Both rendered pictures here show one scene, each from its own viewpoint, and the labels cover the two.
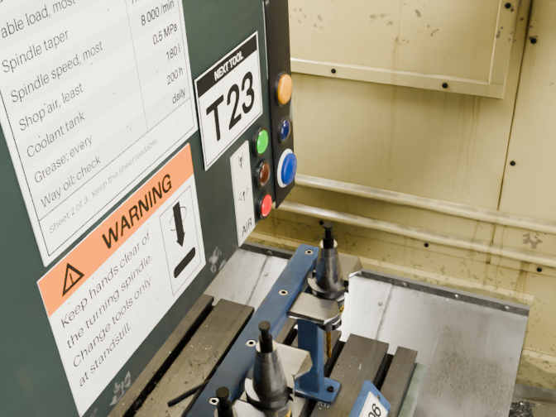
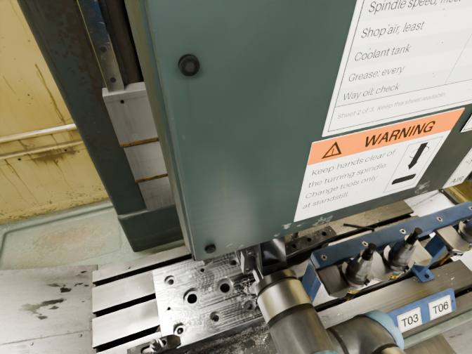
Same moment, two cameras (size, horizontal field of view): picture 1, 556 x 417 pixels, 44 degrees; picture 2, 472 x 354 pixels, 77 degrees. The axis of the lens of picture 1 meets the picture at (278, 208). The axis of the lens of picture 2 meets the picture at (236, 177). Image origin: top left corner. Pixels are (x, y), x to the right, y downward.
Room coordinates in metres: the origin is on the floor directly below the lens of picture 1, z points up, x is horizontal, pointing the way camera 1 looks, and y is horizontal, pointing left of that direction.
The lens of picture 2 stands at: (0.10, 0.04, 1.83)
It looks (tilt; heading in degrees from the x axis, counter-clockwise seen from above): 46 degrees down; 46
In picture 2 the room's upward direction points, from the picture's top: straight up
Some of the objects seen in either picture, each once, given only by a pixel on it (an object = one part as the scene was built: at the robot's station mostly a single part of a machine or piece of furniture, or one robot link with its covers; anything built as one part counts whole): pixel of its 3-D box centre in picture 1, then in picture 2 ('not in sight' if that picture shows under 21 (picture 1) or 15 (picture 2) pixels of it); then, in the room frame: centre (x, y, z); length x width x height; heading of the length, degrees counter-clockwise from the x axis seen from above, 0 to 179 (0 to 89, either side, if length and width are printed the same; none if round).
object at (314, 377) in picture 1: (310, 330); (438, 244); (0.87, -0.04, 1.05); 0.10 x 0.05 x 0.30; 65
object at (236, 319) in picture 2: not in sight; (208, 295); (0.30, 0.35, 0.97); 0.29 x 0.23 x 0.05; 155
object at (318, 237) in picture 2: not in sight; (300, 248); (0.63, 0.27, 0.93); 0.26 x 0.05 x 0.06; 160
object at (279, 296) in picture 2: not in sight; (285, 300); (0.28, 0.12, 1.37); 0.08 x 0.05 x 0.08; 155
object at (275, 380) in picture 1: (267, 365); (404, 248); (0.60, 0.02, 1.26); 0.04 x 0.04 x 0.07
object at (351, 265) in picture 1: (340, 265); not in sight; (0.85, -0.09, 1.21); 0.07 x 0.05 x 0.01; 65
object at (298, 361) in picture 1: (286, 360); (416, 252); (0.65, 0.00, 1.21); 0.07 x 0.05 x 0.01; 65
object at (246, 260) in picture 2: not in sight; (263, 258); (0.32, 0.19, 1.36); 0.12 x 0.08 x 0.09; 65
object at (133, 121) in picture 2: not in sight; (197, 147); (0.56, 0.71, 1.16); 0.48 x 0.05 x 0.51; 155
